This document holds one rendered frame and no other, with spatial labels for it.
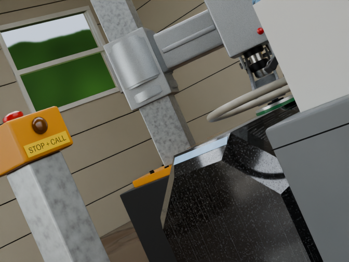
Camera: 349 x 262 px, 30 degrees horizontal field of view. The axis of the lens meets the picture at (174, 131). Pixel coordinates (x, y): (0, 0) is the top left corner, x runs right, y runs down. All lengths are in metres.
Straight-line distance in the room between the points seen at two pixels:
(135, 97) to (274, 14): 2.02
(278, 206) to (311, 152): 0.83
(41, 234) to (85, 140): 8.49
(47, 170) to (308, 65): 0.84
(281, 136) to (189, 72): 8.50
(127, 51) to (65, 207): 2.55
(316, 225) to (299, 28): 0.53
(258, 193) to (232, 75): 7.18
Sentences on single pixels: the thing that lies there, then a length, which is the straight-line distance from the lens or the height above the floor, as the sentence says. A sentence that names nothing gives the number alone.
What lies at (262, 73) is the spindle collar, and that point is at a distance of 3.09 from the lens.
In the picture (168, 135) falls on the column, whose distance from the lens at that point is 3.73.
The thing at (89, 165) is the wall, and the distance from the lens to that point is 9.67.
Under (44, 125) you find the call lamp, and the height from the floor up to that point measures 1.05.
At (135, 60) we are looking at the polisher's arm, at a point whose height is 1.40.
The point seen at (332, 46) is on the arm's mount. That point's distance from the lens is 1.71.
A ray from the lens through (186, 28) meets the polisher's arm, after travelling 3.74.
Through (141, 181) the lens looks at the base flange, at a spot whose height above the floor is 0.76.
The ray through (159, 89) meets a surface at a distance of 3.68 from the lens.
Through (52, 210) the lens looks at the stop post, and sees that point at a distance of 1.18.
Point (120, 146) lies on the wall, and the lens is 9.99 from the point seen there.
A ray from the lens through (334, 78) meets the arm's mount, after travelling 1.73.
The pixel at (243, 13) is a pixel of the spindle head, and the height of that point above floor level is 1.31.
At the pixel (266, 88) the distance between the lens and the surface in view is 2.24.
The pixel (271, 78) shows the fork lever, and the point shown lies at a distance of 2.99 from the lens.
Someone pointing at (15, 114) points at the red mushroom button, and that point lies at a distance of 1.22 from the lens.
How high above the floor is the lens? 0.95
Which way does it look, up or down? level
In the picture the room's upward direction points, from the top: 24 degrees counter-clockwise
